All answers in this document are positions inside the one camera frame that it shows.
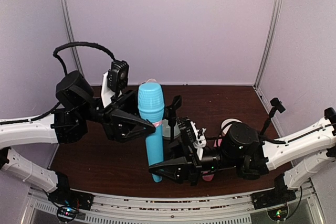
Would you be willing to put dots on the white ceramic bowl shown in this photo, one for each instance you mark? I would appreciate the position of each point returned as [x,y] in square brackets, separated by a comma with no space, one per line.
[228,122]

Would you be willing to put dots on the aluminium frame post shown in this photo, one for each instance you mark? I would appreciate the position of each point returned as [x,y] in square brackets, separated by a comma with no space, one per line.
[276,10]
[70,35]

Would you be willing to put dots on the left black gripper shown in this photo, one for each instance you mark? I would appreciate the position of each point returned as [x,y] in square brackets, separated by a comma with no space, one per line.
[111,120]

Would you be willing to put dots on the light green ceramic bowl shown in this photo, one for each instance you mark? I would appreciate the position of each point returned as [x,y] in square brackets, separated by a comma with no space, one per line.
[167,130]

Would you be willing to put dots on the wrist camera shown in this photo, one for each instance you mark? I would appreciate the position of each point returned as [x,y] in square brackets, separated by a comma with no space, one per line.
[192,138]
[114,81]

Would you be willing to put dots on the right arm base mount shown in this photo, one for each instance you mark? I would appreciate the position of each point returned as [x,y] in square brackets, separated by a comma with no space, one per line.
[276,200]

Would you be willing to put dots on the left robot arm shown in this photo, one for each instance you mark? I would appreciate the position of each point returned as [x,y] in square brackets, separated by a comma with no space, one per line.
[65,123]

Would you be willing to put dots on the right aluminium frame post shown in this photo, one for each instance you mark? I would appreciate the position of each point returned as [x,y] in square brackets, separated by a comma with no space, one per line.
[276,10]

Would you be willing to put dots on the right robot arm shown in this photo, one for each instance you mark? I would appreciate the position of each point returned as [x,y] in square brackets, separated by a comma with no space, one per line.
[249,152]

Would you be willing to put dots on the front aluminium rail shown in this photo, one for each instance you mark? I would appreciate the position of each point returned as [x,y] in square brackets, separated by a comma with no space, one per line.
[235,208]

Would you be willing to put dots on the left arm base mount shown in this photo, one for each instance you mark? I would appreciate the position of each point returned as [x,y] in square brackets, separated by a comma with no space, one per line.
[67,201]

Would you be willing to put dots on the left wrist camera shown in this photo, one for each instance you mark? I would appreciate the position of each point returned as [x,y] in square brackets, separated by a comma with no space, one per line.
[114,81]

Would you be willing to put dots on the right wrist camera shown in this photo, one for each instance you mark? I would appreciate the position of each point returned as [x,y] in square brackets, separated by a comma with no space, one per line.
[192,138]

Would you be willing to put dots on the blue toy microphone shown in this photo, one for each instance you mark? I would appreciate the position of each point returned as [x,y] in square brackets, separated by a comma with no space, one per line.
[151,107]

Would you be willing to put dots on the pink toy microphone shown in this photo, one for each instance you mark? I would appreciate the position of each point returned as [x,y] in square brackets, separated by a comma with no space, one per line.
[208,177]

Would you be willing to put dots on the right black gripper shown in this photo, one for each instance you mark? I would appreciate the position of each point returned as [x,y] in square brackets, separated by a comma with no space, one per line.
[191,161]

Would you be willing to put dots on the left aluminium frame post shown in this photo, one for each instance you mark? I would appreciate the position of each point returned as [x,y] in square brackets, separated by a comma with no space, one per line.
[70,35]

